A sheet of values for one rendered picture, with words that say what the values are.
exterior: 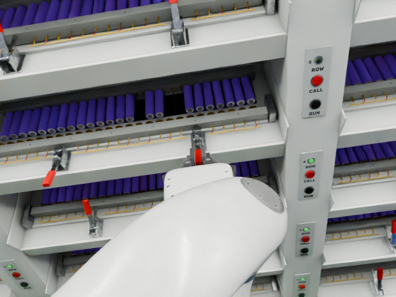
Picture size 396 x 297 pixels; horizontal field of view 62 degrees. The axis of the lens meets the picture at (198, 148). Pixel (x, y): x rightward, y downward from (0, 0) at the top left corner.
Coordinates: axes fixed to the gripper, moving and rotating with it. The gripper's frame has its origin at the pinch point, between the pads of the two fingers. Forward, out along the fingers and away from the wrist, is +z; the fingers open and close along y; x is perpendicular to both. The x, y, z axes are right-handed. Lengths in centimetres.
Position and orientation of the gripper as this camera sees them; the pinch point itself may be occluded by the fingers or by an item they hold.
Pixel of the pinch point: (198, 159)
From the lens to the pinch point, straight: 55.0
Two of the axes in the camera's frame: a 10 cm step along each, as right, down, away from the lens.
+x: -1.5, -8.9, -4.4
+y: 9.9, -1.4, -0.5
